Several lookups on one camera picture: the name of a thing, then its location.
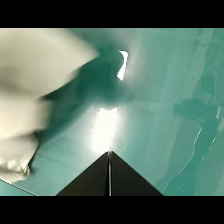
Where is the white garment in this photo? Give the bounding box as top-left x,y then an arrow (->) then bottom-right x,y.
0,28 -> 100,185

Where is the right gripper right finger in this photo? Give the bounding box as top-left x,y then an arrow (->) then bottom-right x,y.
109,150 -> 163,197

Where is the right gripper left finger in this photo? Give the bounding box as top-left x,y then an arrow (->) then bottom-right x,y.
56,151 -> 110,197

